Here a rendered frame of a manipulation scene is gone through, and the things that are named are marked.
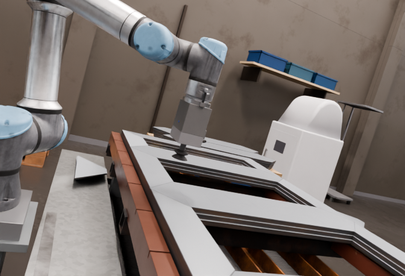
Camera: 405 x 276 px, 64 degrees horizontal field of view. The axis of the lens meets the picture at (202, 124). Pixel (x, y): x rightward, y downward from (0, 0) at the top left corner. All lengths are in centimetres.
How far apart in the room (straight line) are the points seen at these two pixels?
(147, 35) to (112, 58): 403
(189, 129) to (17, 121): 40
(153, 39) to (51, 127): 44
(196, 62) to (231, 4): 450
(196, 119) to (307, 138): 346
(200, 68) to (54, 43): 41
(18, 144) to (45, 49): 27
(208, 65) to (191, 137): 18
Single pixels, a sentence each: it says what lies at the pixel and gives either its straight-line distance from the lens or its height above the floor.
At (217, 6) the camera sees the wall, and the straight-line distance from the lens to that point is 519.
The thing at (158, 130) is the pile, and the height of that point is 84.
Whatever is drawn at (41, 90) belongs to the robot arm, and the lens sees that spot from 98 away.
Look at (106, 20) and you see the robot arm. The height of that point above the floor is 122.
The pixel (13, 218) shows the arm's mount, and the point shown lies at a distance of 91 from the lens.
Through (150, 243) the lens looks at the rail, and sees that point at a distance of 68.
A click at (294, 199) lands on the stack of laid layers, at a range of 138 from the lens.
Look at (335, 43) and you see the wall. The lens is 646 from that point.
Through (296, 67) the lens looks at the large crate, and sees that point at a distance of 522.
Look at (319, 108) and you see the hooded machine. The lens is 431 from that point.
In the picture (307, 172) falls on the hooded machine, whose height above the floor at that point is 55.
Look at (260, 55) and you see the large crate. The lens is 484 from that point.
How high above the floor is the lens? 113
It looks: 5 degrees down
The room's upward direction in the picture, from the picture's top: 16 degrees clockwise
